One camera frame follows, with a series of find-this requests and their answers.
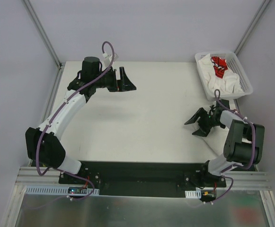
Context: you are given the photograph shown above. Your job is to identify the white plastic laundry basket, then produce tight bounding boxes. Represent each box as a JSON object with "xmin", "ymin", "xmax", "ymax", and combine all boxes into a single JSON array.
[{"xmin": 195, "ymin": 51, "xmax": 253, "ymax": 101}]

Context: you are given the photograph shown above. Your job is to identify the aluminium frame rail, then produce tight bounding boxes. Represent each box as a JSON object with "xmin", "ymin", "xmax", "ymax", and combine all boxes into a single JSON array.
[{"xmin": 16, "ymin": 166, "xmax": 272, "ymax": 191}]

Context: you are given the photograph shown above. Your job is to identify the white slotted cable duct left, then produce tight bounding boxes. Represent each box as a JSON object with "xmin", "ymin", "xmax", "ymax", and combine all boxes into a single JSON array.
[{"xmin": 26, "ymin": 186, "xmax": 99, "ymax": 196}]

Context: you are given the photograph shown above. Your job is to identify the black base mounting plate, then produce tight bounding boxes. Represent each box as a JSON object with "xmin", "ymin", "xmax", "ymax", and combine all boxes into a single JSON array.
[{"xmin": 59, "ymin": 161, "xmax": 226, "ymax": 198}]

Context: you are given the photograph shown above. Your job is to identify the white slotted cable duct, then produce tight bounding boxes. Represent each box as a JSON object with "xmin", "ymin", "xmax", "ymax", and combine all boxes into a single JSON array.
[
  {"xmin": 185, "ymin": 189, "xmax": 202, "ymax": 199},
  {"xmin": 26, "ymin": 186, "xmax": 99, "ymax": 196}
]

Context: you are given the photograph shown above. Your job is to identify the right aluminium corner post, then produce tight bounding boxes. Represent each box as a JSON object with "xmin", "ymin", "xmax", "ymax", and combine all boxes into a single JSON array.
[{"xmin": 234, "ymin": 0, "xmax": 273, "ymax": 56}]

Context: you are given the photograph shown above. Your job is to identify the white shirts in basket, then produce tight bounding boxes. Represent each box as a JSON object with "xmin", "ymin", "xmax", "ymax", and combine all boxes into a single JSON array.
[{"xmin": 198, "ymin": 53, "xmax": 244, "ymax": 95}]

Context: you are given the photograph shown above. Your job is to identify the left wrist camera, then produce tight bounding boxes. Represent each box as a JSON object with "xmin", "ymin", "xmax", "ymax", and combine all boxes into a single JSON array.
[{"xmin": 102, "ymin": 53, "xmax": 118, "ymax": 68}]

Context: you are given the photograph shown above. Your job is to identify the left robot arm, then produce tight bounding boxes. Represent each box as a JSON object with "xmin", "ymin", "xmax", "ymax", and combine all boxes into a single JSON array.
[{"xmin": 25, "ymin": 53, "xmax": 136, "ymax": 184}]

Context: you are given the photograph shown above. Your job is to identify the red printed white shirt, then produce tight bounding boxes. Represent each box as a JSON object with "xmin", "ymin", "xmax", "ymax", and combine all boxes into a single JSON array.
[{"xmin": 211, "ymin": 56, "xmax": 228, "ymax": 79}]

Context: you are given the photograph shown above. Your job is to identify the left aluminium corner post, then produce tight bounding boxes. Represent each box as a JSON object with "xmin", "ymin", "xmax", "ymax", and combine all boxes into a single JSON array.
[{"xmin": 21, "ymin": 0, "xmax": 64, "ymax": 70}]

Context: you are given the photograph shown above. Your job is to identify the aluminium corner post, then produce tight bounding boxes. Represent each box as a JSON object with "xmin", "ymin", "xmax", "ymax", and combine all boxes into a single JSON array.
[
  {"xmin": 21, "ymin": 0, "xmax": 64, "ymax": 70},
  {"xmin": 234, "ymin": 0, "xmax": 273, "ymax": 56}
]

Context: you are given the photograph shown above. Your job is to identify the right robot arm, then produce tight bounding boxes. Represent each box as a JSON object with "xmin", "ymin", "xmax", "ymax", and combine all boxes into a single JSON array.
[{"xmin": 185, "ymin": 99, "xmax": 265, "ymax": 187}]

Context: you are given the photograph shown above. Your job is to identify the white slotted cable duct right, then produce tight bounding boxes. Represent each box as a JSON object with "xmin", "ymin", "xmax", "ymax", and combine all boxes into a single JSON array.
[{"xmin": 185, "ymin": 189, "xmax": 202, "ymax": 199}]

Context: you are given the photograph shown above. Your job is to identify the cream white t shirt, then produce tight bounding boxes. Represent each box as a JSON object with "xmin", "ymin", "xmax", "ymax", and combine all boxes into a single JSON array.
[{"xmin": 201, "ymin": 127, "xmax": 229, "ymax": 156}]

